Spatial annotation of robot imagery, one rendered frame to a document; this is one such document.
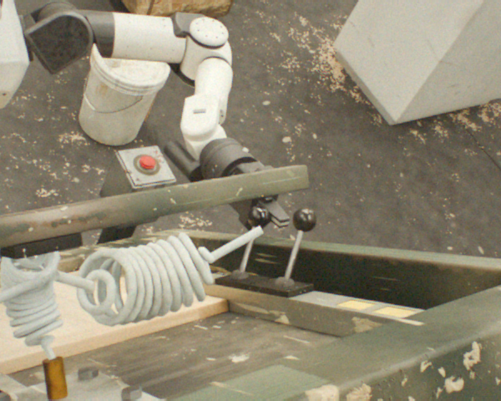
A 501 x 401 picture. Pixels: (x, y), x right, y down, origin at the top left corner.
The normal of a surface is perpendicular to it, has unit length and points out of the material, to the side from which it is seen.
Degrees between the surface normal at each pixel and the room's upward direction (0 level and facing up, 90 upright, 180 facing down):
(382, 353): 51
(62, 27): 60
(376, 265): 90
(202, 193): 39
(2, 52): 23
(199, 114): 31
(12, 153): 0
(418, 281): 90
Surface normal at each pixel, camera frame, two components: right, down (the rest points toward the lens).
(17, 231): 0.57, 0.01
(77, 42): 0.32, 0.36
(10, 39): 0.51, -0.26
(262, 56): 0.36, -0.61
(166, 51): 0.22, 0.77
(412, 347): -0.12, -0.99
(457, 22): -0.78, 0.21
